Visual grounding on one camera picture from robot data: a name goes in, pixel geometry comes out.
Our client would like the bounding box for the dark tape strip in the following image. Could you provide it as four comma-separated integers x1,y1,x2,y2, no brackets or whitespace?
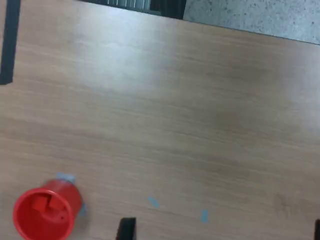
0,0,22,86

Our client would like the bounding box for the red plastic bin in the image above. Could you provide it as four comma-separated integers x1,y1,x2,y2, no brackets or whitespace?
12,179,83,240

